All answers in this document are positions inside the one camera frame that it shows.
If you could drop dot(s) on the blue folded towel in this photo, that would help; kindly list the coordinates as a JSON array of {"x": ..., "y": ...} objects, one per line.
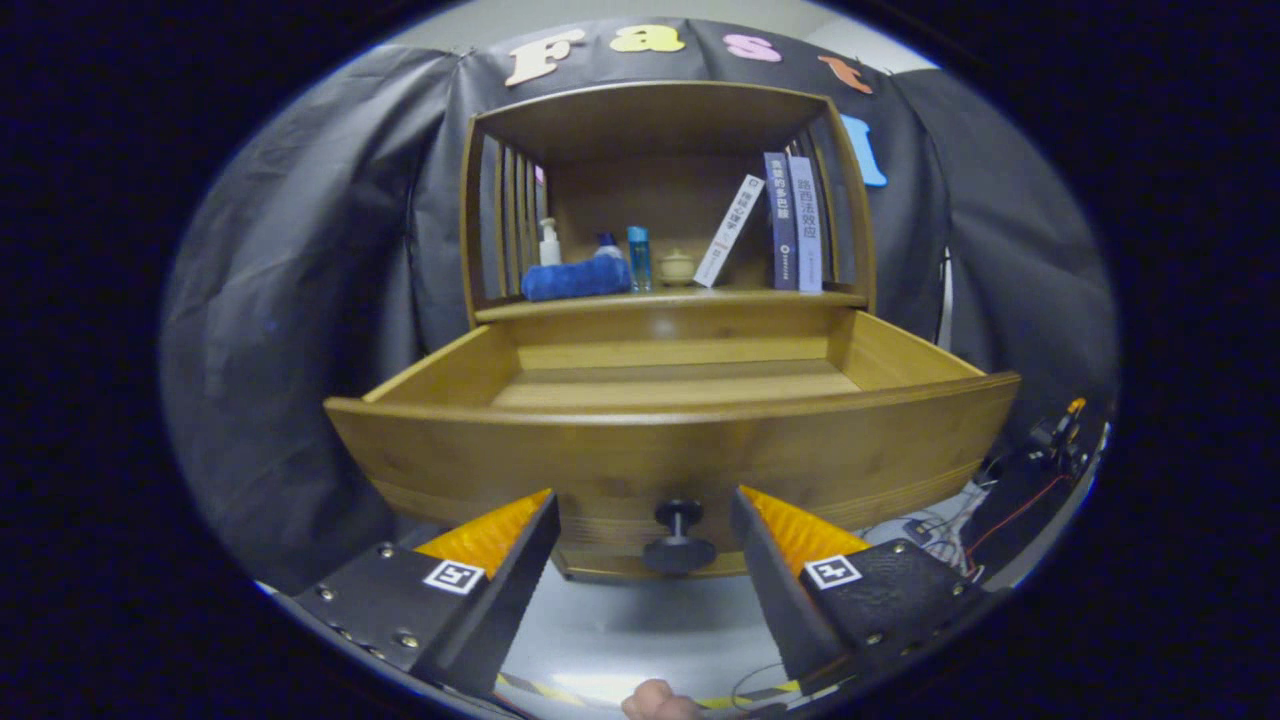
[{"x": 575, "y": 280}]

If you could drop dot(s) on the dark blue book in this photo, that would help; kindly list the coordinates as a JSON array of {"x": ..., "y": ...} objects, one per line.
[{"x": 781, "y": 220}]

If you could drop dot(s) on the light purple book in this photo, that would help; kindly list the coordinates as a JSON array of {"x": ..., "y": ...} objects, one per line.
[{"x": 806, "y": 225}]

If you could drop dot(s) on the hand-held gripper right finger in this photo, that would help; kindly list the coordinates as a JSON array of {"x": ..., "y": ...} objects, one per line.
[{"x": 775, "y": 600}]

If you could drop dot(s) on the white book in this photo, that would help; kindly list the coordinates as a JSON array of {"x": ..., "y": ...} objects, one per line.
[{"x": 728, "y": 232}]

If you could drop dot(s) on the white pump bottle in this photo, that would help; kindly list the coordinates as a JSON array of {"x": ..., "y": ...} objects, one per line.
[{"x": 550, "y": 250}]

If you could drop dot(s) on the black device with orange part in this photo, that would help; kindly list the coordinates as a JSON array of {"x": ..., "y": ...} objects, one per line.
[{"x": 1050, "y": 435}]

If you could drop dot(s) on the wooden drawer with black knob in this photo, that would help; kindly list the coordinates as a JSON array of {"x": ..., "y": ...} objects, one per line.
[{"x": 500, "y": 450}]

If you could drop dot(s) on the wooden cabinet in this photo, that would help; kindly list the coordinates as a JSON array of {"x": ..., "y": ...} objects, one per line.
[{"x": 650, "y": 120}]

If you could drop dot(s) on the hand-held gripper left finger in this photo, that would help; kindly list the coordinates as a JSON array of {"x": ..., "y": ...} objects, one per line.
[{"x": 505, "y": 600}]

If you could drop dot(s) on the wooden countertop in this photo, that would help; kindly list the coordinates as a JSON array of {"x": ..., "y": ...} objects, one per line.
[{"x": 680, "y": 300}]

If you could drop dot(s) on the clear blue bottle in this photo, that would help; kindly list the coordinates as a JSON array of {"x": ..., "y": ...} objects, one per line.
[{"x": 639, "y": 260}]

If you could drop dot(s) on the black backdrop cloth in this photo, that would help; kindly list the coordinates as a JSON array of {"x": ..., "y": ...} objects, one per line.
[{"x": 280, "y": 300}]

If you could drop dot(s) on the beige lidded teacup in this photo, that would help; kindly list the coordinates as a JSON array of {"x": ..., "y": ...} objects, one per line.
[{"x": 677, "y": 268}]

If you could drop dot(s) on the white bottle with blue cap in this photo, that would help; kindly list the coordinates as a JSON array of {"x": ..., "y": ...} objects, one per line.
[{"x": 607, "y": 246}]

